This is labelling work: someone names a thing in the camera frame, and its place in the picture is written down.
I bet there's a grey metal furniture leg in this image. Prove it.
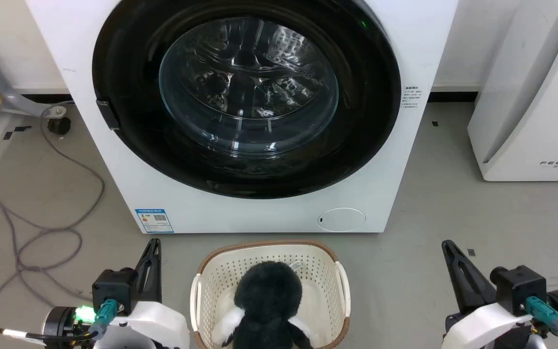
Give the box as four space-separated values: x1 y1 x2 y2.
0 51 66 118

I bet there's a teal-plug left gripper cable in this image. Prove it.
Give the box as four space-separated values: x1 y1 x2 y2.
0 299 119 349

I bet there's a round white filter cover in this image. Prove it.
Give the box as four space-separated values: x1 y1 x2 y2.
318 207 366 232

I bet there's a black round washer door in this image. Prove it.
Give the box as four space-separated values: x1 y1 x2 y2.
92 0 402 200

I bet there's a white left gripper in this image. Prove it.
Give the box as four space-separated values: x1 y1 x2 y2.
93 238 190 349

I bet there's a blue energy label sticker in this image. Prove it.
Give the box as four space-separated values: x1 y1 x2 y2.
135 208 174 234

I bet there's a black caster wheel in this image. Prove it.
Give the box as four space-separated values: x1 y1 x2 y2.
47 117 72 136

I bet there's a teal-plug gripper cable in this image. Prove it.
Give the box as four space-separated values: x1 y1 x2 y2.
0 299 119 349
525 296 558 349

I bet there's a white air purifier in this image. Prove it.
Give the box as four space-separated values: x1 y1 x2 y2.
467 0 558 182

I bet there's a black plastic handle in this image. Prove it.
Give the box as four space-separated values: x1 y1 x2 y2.
96 99 121 131

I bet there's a cream perforated laundry basket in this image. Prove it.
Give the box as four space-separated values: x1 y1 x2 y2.
190 240 351 349

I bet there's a black and white plush toy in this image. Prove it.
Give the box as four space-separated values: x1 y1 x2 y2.
211 261 316 349

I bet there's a teal-plug right gripper cable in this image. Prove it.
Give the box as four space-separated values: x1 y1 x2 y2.
525 296 558 349

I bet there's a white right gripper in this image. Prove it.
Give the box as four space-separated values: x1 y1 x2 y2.
442 240 535 349

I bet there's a grey floor cable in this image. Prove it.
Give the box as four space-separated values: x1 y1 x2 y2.
0 101 106 335

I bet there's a small printed text sticker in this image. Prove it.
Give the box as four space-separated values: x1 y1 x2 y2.
403 85 423 109

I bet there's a white front-load washing machine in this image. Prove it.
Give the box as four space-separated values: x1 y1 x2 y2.
26 0 459 235

